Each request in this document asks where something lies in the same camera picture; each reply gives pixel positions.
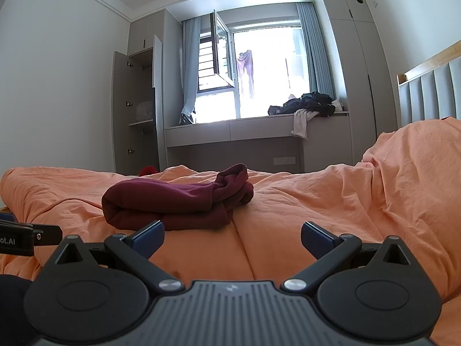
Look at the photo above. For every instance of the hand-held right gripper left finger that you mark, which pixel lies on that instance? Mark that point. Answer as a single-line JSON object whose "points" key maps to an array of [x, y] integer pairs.
{"points": [[148, 237]]}

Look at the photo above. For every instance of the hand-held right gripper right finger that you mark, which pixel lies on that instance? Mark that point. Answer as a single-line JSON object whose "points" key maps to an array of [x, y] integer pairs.
{"points": [[316, 238]]}

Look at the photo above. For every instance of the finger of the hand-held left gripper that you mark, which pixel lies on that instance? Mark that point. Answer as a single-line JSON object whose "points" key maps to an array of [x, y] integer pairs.
{"points": [[48, 235], [6, 218]]}

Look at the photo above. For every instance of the maroon sweater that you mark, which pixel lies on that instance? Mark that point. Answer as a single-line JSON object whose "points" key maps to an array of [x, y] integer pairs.
{"points": [[162, 198]]}

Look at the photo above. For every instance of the pile of dark clothes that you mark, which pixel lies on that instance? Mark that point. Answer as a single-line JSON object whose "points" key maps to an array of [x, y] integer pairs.
{"points": [[313, 102]]}

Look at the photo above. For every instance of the orange duvet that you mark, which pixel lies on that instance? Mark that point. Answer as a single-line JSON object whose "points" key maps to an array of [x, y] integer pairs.
{"points": [[324, 205]]}

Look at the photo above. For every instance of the red object on floor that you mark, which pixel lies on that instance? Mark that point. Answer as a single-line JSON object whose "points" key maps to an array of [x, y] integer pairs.
{"points": [[148, 171]]}

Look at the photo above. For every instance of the dark cloth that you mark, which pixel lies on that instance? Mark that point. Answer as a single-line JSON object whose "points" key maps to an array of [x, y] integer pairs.
{"points": [[12, 306]]}

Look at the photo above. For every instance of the white hanging-down garment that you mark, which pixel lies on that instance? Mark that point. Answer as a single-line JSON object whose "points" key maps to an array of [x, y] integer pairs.
{"points": [[299, 124]]}

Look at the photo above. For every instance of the dark curtain tieback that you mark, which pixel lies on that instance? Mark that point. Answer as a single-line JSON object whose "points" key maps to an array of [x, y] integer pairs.
{"points": [[186, 119]]}

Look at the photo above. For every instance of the open grey wardrobe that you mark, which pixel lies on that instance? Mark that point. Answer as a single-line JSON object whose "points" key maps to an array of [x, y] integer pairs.
{"points": [[120, 115]]}

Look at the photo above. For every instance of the grey window seat cabinet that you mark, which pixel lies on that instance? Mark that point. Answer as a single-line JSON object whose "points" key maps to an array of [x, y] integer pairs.
{"points": [[252, 129]]}

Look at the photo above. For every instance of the white bag in wardrobe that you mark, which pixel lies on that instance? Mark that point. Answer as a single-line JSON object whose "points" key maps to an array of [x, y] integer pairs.
{"points": [[144, 110]]}

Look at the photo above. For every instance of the small white cloth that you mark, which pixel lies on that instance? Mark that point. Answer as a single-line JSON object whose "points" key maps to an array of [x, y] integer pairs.
{"points": [[337, 105]]}

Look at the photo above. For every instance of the tall grey wardrobe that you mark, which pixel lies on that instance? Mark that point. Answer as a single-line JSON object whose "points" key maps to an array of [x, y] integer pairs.
{"points": [[360, 97]]}

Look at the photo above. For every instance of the blue-grey curtain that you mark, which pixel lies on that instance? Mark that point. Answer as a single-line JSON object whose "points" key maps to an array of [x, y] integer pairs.
{"points": [[317, 50], [190, 61]]}

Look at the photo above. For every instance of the purple garment on line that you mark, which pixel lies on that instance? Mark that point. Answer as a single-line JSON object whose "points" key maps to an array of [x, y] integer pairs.
{"points": [[246, 68]]}

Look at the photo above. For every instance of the grey padded headboard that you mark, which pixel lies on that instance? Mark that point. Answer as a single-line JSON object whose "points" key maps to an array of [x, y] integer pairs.
{"points": [[432, 93]]}

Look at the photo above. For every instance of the window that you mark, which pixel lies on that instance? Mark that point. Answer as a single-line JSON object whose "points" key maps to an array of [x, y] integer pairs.
{"points": [[219, 43]]}

